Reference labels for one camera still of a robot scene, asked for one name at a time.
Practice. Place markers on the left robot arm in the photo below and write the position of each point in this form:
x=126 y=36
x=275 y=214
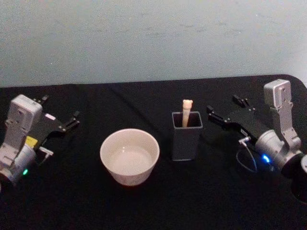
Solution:
x=19 y=124

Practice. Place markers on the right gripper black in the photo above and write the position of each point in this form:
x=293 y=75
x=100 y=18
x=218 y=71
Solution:
x=243 y=123

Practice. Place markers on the black table cloth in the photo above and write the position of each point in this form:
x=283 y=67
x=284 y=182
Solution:
x=153 y=206

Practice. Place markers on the dark grey square holder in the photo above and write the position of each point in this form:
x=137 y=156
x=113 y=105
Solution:
x=185 y=143

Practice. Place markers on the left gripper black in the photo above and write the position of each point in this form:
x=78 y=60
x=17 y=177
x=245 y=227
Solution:
x=46 y=128

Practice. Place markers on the cream stick with bear head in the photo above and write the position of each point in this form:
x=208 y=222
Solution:
x=185 y=115

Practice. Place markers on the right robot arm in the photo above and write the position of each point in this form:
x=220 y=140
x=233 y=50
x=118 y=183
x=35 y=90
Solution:
x=280 y=143

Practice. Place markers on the white round bowl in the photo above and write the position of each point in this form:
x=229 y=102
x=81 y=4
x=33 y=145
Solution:
x=129 y=155

